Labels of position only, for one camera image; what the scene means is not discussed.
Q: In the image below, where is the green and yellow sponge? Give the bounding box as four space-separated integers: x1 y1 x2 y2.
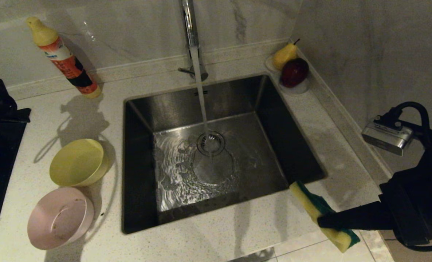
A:
289 181 361 254

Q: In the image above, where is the orange dish soap bottle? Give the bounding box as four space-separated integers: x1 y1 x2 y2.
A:
25 16 102 99

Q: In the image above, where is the stainless steel sink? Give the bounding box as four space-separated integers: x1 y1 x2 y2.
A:
122 75 327 234

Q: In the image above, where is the metal sink drain strainer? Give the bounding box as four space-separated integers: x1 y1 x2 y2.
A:
197 132 226 157

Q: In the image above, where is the beige wooden cabinet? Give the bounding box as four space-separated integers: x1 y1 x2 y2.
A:
384 238 432 262

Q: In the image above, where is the small white dish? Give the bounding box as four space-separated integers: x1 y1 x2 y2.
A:
264 55 310 95

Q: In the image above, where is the dark red apple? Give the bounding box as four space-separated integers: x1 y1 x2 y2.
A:
280 58 310 88

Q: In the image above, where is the yellow pear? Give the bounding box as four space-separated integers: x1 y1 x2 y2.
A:
272 39 299 71

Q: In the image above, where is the running water stream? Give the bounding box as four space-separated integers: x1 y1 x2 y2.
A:
190 47 215 162

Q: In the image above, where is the chrome faucet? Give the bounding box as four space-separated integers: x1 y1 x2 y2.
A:
178 0 209 82

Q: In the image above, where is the yellow plastic bowl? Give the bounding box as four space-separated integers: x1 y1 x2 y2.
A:
50 139 110 187

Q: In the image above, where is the pink plastic bowl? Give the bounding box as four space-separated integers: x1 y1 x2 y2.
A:
27 187 95 250

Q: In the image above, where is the black induction cooktop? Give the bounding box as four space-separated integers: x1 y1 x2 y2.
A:
0 108 31 262

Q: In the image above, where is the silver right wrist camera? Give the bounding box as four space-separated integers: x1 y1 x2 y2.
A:
361 115 414 156

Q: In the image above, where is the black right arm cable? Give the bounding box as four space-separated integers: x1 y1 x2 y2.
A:
383 102 432 253

